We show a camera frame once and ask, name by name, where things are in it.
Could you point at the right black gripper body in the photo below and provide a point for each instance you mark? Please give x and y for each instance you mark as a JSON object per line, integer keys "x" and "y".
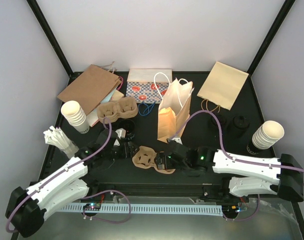
{"x": 172, "y": 164}

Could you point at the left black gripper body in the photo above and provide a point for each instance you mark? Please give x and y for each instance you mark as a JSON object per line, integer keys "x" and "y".
{"x": 120, "y": 154}

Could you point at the single pulp cup carrier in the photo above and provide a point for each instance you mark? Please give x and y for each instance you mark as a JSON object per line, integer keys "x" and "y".
{"x": 144, "y": 158}

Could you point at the orange paper bag white handles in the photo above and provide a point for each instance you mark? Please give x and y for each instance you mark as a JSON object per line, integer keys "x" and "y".
{"x": 174, "y": 108}

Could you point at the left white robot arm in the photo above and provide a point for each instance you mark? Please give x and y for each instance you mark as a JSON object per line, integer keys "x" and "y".
{"x": 29, "y": 208}

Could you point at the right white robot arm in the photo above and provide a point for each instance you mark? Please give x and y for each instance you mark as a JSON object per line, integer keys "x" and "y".
{"x": 250, "y": 175}

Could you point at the black coffee cup open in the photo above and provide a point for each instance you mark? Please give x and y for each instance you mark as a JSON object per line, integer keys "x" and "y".
{"x": 129, "y": 127}

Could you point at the pink white paper bag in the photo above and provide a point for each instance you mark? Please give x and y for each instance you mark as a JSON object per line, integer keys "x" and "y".
{"x": 114, "y": 95}

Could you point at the black cup lid stack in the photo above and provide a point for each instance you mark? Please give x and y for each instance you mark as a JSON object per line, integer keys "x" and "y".
{"x": 222, "y": 120}

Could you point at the blue checkered paper bag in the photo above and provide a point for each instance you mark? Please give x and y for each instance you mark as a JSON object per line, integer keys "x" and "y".
{"x": 148, "y": 85}

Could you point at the left base circuit board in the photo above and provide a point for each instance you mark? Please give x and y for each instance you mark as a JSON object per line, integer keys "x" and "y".
{"x": 92, "y": 206}

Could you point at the base circuit board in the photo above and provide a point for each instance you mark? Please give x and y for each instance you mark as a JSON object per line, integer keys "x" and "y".
{"x": 92, "y": 206}
{"x": 233, "y": 208}

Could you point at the left stack paper cups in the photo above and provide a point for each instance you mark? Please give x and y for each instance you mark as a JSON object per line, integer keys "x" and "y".
{"x": 75, "y": 115}

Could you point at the stack paper cups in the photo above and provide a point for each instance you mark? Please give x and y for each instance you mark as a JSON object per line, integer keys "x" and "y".
{"x": 265, "y": 137}
{"x": 75, "y": 115}

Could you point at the black lidded cup right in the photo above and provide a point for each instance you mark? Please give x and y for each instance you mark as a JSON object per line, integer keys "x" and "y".
{"x": 238, "y": 126}

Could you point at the white wrapped straws bundle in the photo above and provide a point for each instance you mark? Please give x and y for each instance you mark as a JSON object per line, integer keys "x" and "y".
{"x": 56, "y": 137}

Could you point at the brown kraft paper bag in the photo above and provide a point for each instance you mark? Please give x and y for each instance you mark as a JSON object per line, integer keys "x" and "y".
{"x": 90, "y": 88}

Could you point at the right base circuit board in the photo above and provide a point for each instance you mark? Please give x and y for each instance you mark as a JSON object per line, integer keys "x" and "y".
{"x": 233, "y": 208}

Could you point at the right stack paper cups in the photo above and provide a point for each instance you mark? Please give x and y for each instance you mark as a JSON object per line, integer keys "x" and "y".
{"x": 265, "y": 137}

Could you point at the light blue cable duct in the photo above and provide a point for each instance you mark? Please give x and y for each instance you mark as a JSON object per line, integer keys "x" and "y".
{"x": 159, "y": 209}

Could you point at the tan paper bag brown handles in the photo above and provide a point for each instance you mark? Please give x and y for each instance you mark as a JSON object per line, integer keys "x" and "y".
{"x": 223, "y": 85}

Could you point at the right black frame post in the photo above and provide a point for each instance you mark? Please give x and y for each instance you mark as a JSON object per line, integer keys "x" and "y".
{"x": 281, "y": 16}

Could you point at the black frame post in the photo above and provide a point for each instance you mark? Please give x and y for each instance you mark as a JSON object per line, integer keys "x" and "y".
{"x": 34, "y": 6}
{"x": 281, "y": 16}

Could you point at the left black frame post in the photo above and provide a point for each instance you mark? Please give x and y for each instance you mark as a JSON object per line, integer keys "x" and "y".
{"x": 34, "y": 6}

